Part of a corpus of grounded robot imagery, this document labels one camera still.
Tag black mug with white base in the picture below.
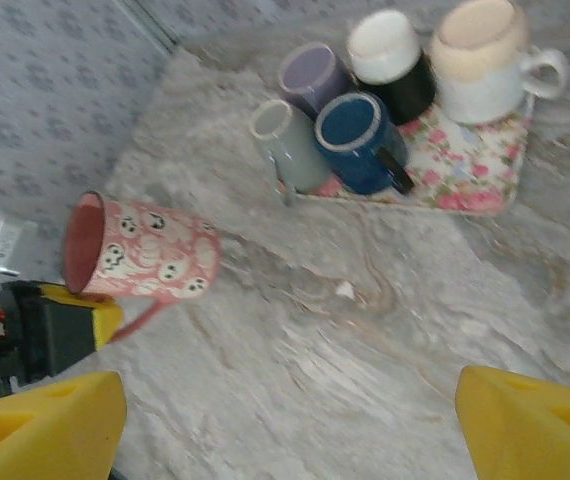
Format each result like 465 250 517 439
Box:
347 9 439 126

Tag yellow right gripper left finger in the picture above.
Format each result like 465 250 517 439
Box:
0 370 128 480

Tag pink mug with ghost print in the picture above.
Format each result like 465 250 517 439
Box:
62 191 223 344

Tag cream speckled mug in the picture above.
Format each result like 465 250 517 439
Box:
429 0 569 125

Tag purple mug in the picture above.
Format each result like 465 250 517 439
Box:
278 42 354 121

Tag aluminium corner post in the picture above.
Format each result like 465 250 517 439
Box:
123 0 182 54

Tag small grey mug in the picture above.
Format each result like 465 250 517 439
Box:
249 98 337 207

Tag floral print tray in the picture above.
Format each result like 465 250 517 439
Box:
274 93 537 217

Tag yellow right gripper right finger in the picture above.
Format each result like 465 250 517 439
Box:
455 365 570 480

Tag dark blue mug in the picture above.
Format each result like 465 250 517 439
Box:
313 92 415 196

